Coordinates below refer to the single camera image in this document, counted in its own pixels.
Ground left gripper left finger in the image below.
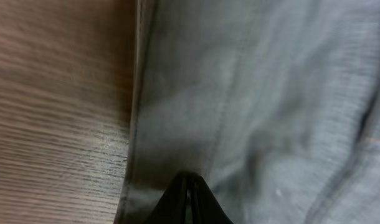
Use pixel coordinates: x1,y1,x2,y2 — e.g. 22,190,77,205
143,172,188,224

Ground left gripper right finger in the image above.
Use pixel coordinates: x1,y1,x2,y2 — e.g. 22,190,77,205
188,173,233,224

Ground grey shorts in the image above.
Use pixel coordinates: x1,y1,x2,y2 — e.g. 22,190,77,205
115,0,380,223

